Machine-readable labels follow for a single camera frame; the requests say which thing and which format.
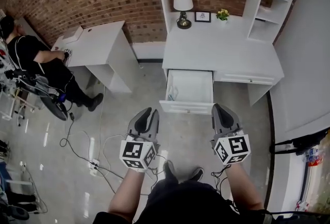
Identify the small white drawer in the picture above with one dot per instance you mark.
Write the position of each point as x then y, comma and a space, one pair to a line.
193, 86

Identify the person's left forearm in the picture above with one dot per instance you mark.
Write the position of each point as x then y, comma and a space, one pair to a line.
129, 192

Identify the white cardboard box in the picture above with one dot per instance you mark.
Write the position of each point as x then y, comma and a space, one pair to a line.
72, 35

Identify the white power strip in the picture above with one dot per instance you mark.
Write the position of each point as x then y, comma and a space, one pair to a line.
94, 166

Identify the small white side desk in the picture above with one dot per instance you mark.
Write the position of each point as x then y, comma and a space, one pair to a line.
103, 45

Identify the clear plastic bag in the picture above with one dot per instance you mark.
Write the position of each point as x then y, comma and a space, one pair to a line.
172, 94

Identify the person's right forearm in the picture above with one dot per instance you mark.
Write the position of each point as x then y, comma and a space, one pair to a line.
245, 187

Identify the person's black shoe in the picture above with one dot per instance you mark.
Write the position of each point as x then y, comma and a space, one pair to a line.
170, 171
198, 174

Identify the person's left black shoe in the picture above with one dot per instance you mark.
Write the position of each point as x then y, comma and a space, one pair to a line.
170, 171

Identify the black picture frame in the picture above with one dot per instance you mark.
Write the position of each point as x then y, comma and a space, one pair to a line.
202, 17

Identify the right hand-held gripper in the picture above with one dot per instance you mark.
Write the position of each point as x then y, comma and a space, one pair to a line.
238, 145

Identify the black power adapter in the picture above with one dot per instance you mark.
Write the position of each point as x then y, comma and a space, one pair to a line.
71, 116

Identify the black wheeled chair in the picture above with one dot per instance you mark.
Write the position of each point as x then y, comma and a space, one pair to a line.
55, 107

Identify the red and white object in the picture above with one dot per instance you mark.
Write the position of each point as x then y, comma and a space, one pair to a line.
303, 206

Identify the white desk with hutch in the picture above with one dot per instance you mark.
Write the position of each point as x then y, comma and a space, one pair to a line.
219, 48

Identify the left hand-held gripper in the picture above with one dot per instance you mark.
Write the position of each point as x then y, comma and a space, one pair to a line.
131, 152

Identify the person's right black shoe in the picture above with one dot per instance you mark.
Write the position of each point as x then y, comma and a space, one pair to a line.
198, 174

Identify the black metal stand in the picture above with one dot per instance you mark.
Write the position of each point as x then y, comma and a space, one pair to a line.
309, 141

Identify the red blue packet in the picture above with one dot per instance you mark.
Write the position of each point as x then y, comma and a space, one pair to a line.
313, 158

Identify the yellow potted flowers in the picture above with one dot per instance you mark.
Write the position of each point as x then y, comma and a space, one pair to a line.
222, 14

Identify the person's black clothing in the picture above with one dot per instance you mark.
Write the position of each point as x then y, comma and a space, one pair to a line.
185, 205

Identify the white metal rack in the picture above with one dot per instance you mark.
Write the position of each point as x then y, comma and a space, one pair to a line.
7, 107

